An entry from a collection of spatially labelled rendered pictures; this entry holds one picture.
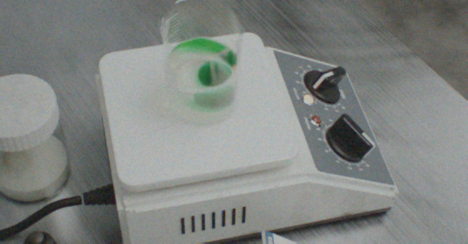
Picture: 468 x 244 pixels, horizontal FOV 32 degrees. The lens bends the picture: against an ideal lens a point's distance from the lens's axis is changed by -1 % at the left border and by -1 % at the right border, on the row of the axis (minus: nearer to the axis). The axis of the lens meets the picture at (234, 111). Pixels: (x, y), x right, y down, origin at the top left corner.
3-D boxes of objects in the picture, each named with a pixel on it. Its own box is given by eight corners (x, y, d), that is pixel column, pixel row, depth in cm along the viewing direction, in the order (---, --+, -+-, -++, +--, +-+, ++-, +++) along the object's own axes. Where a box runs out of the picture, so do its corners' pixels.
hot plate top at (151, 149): (258, 38, 61) (258, 29, 60) (303, 164, 53) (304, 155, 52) (97, 62, 59) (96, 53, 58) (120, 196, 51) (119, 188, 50)
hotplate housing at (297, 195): (341, 88, 68) (353, 17, 62) (395, 216, 60) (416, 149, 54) (75, 130, 65) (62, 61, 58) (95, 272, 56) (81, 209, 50)
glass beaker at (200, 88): (216, 145, 53) (217, 59, 47) (148, 113, 55) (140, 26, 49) (261, 87, 57) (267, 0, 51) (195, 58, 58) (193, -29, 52)
